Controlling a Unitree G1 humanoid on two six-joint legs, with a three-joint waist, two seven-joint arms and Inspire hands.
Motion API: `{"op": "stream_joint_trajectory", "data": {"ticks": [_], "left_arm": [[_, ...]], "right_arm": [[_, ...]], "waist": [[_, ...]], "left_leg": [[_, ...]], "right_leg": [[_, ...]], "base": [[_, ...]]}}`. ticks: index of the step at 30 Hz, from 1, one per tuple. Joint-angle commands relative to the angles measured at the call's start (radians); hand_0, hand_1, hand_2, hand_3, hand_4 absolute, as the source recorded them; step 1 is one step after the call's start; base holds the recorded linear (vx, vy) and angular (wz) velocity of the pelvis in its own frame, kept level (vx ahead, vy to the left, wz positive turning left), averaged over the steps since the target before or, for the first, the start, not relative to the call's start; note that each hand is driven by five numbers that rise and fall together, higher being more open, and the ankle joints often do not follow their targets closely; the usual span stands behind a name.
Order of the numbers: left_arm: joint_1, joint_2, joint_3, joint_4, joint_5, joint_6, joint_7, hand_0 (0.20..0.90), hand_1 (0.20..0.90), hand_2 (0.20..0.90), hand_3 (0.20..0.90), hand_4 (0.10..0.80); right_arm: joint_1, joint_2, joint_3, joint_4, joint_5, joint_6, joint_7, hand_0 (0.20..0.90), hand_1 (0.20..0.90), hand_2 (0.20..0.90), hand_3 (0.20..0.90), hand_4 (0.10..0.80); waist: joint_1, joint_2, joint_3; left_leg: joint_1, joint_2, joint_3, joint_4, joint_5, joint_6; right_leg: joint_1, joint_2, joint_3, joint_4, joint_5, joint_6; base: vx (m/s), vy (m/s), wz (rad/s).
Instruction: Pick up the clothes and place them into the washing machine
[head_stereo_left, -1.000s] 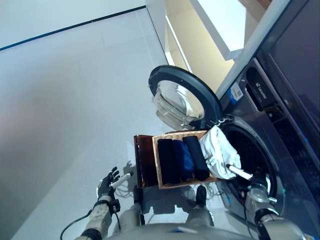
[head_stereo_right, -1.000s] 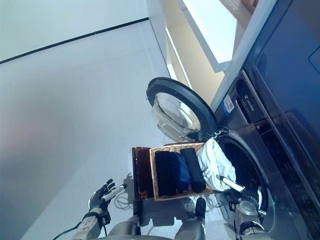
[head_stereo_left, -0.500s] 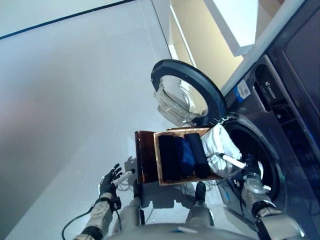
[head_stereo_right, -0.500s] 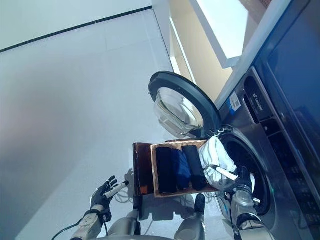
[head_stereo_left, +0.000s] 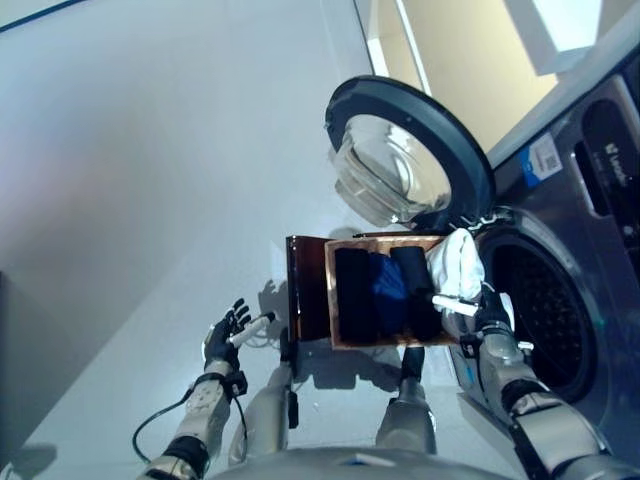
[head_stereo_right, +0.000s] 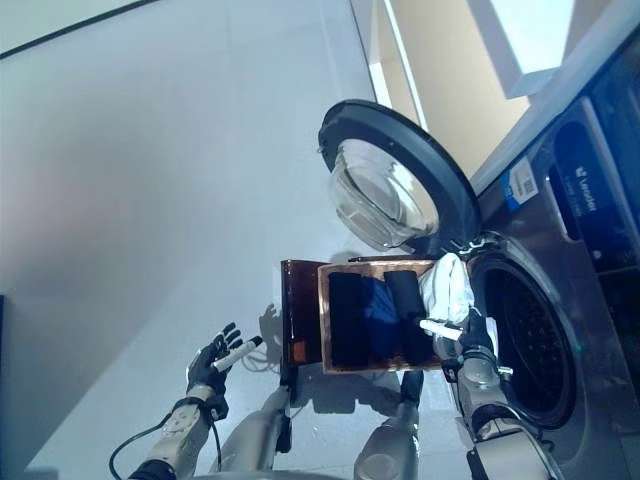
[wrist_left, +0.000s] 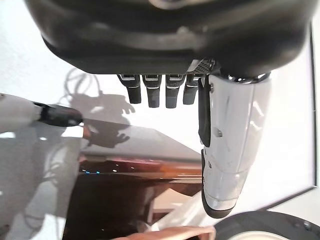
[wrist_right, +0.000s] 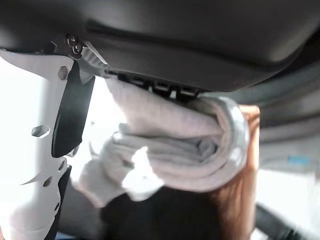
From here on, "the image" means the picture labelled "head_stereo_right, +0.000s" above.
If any white counter cabinet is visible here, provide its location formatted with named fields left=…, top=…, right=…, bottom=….
left=369, top=0, right=594, bottom=134

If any white garment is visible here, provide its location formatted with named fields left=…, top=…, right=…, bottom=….
left=418, top=252, right=500, bottom=347

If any right robot leg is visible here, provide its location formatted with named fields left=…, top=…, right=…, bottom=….
left=353, top=372, right=425, bottom=480

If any folded black garment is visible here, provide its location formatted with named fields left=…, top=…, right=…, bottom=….
left=328, top=272, right=372, bottom=367

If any white floor cable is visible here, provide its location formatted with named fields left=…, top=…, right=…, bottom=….
left=241, top=344, right=282, bottom=374

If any blue garment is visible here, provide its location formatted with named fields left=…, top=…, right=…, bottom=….
left=362, top=278, right=402, bottom=358

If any rectangular wicker laundry basket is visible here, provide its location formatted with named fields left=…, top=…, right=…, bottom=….
left=317, top=258, right=475, bottom=374

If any round glass washer door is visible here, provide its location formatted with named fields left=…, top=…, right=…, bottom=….
left=316, top=98, right=484, bottom=251

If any dark grey washing machine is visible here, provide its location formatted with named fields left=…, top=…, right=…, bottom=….
left=439, top=64, right=640, bottom=480

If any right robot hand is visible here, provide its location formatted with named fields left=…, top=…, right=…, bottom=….
left=418, top=307, right=496, bottom=362

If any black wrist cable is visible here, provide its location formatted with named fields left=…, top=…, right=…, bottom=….
left=108, top=404, right=224, bottom=480

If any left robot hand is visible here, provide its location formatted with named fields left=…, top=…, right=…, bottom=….
left=187, top=322, right=264, bottom=401

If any grey robot torso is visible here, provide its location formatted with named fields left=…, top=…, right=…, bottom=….
left=209, top=468, right=366, bottom=480

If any blue energy label sticker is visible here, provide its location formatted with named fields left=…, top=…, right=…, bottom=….
left=501, top=160, right=541, bottom=214

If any glossy brown stool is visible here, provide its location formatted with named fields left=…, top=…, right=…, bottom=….
left=279, top=255, right=441, bottom=382

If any black garment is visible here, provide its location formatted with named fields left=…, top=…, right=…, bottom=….
left=328, top=272, right=372, bottom=367
left=387, top=269, right=437, bottom=367

